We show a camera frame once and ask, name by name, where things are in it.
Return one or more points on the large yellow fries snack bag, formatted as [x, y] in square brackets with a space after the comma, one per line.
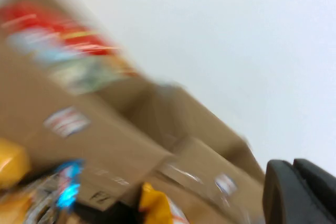
[155, 203]

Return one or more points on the cardboard box marked F2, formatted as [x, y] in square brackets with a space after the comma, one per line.
[110, 140]

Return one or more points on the cardboard box with clear tape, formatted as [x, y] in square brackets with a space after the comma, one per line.
[199, 161]

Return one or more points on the blue potato chips bag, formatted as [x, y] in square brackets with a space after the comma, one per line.
[65, 182]

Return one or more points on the red and white snack bag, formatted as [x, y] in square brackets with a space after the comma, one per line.
[52, 30]

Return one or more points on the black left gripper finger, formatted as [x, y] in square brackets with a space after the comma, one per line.
[296, 197]

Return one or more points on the small yellow snack packet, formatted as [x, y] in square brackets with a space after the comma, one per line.
[11, 161]

